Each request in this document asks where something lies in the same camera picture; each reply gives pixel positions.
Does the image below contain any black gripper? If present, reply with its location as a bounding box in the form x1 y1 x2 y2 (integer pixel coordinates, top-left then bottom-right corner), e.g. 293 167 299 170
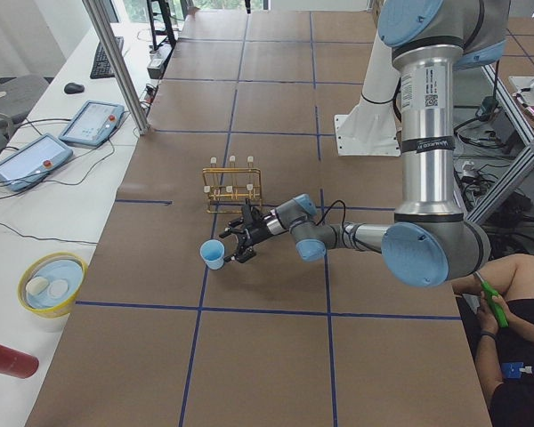
219 214 271 263

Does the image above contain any light blue plastic cup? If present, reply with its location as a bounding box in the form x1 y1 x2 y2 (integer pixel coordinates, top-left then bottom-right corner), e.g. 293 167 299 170
199 239 225 270

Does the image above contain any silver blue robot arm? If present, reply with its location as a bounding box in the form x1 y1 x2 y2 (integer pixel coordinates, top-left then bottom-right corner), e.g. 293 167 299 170
225 1 510 286

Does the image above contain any far blue teach pendant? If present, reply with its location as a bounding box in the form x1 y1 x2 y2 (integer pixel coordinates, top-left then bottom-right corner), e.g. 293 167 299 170
59 101 125 148

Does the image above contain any blue teach pendant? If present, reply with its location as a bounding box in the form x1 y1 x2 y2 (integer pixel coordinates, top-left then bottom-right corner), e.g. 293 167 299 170
0 133 73 192
59 101 125 148

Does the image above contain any black keyboard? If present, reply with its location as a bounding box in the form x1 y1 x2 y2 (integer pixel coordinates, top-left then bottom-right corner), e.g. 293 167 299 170
90 43 115 79

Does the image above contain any black computer mouse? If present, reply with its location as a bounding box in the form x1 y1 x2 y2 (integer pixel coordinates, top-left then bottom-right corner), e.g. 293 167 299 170
63 82 85 94

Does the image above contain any near blue teach pendant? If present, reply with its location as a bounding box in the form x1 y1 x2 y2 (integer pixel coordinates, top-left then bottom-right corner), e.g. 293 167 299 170
0 133 73 192

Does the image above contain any red cylinder bottle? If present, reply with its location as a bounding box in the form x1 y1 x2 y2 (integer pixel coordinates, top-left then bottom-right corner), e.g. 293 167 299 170
0 344 39 379

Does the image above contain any seated person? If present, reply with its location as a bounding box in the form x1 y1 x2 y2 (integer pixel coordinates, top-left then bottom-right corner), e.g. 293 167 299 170
449 254 534 426

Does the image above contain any gold wire cup holder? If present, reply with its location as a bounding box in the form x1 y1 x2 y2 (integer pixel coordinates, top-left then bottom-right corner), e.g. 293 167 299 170
202 155 263 214

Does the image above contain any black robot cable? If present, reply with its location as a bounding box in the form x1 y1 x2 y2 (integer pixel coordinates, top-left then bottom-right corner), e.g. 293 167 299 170
313 199 384 253

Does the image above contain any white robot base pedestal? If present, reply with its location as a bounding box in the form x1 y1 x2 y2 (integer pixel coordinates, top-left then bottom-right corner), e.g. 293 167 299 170
335 36 400 157

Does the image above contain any aluminium frame post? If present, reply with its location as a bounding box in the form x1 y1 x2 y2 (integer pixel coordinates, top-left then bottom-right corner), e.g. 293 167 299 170
82 0 150 135

